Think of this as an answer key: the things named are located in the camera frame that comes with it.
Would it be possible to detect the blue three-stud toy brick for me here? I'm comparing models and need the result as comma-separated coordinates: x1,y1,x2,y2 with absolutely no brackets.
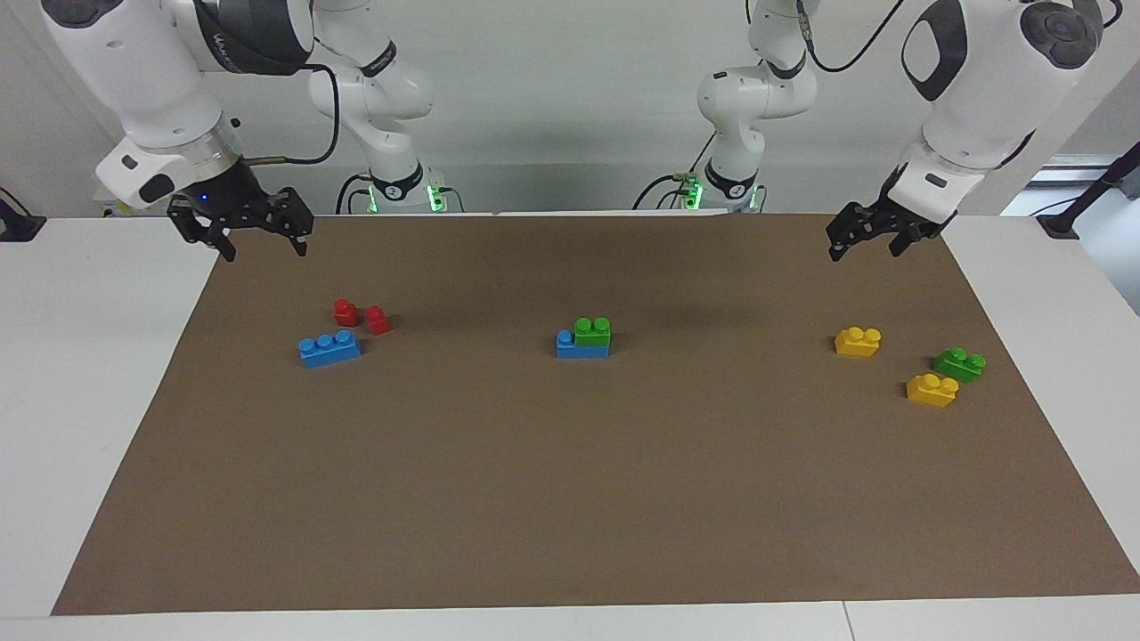
298,329,362,369
556,329,612,361

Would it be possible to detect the yellow two-stud toy brick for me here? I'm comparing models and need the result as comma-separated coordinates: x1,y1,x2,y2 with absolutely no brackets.
906,373,960,409
835,327,883,359

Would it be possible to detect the black stand with clamp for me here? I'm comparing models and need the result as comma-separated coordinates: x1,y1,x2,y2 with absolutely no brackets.
1038,142,1140,239

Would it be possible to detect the black table clamp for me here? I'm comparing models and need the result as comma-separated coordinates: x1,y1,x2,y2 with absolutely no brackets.
0,187,47,242

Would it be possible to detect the brown table mat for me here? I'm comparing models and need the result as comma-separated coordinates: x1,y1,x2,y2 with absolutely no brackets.
51,212,1140,617

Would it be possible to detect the black base power cable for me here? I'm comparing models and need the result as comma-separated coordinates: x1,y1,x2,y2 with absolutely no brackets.
632,129,719,212
336,174,375,215

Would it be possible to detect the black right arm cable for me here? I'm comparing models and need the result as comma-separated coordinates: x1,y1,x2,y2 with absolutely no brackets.
240,62,345,166

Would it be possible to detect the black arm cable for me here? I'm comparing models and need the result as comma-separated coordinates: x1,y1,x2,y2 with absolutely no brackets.
795,0,909,75
240,62,345,166

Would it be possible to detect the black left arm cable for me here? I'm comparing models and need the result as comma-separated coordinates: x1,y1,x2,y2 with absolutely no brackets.
795,0,909,75

